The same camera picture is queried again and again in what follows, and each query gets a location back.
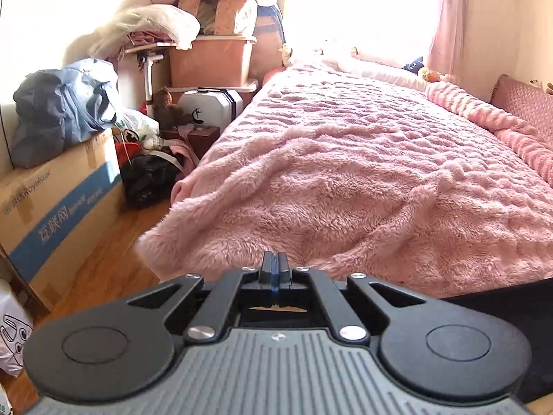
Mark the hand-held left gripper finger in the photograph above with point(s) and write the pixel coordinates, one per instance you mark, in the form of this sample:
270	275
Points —
280	270
269	270

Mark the black pants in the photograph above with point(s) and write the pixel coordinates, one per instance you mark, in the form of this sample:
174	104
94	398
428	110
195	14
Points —
518	311

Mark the pink fluffy blanket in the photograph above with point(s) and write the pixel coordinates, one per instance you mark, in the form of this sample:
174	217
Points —
345	173

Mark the dark red wooden box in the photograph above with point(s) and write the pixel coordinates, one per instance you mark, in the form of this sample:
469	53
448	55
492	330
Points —
201	140

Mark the black bag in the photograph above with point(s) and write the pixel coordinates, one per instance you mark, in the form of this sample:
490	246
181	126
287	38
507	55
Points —
149	179

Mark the white hard case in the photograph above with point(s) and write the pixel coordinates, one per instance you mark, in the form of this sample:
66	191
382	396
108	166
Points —
211	108

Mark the brown plush toy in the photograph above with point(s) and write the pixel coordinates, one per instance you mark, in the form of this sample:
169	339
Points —
166	106

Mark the pink plastic storage bin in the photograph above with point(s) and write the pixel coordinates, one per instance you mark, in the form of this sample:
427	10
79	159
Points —
207	62

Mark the cardboard box with blue stripe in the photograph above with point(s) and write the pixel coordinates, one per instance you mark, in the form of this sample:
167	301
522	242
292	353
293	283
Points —
56	207

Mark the white adjustable side table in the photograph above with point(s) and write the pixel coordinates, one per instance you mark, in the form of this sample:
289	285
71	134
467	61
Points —
149	78

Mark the navy blue cushion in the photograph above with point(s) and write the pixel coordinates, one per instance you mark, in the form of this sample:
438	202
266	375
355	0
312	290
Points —
415	65

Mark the orange plush toy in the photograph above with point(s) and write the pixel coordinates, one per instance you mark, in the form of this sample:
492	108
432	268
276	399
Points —
434	75

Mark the pink ribbed blanket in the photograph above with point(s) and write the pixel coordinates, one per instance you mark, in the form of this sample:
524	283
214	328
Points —
488	116

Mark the white plastic bag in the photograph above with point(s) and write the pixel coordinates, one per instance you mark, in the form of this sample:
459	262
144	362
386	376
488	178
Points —
13	328

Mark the blue fabric bag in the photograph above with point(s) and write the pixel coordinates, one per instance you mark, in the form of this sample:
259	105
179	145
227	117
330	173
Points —
60	108

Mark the white duvet pile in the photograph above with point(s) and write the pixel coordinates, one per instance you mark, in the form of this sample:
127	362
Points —
147	21

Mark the pink quilted cushion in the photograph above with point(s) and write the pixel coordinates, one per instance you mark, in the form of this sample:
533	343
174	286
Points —
525	99

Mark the pink curtain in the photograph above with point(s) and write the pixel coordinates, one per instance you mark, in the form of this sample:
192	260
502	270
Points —
449	21

